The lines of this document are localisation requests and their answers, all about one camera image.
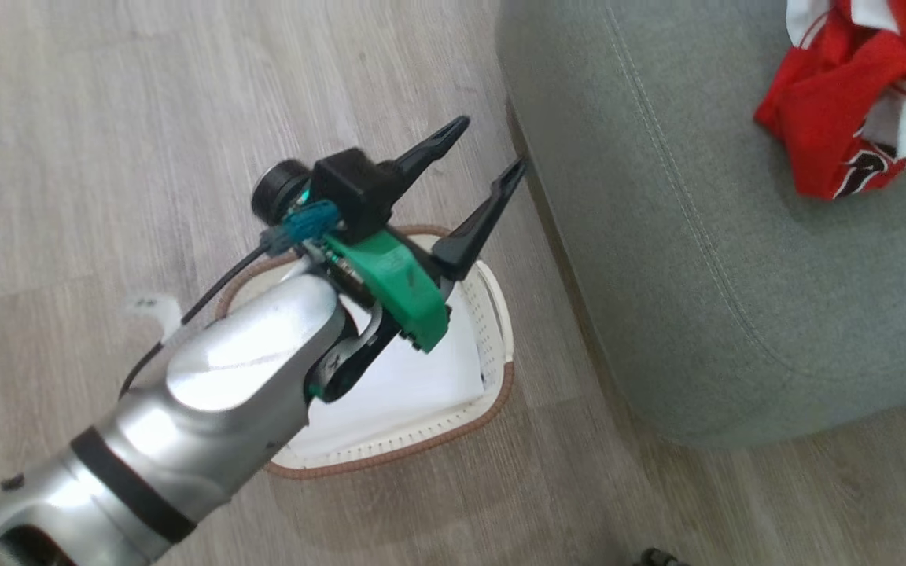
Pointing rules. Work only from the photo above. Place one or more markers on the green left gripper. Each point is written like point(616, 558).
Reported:
point(402, 279)

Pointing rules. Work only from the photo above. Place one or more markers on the red basketball jersey with number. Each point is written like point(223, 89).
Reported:
point(830, 118)

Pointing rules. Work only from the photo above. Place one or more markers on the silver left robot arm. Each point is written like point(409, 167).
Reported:
point(209, 393)

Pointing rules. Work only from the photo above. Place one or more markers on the white laundry basket brown rim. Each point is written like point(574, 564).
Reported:
point(421, 377)

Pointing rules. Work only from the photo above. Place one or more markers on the grey fabric sofa seat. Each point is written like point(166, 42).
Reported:
point(697, 236)

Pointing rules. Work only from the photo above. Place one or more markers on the black round wrist cap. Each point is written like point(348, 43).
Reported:
point(276, 192)

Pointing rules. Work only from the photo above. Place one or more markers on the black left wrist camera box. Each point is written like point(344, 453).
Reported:
point(355, 192)

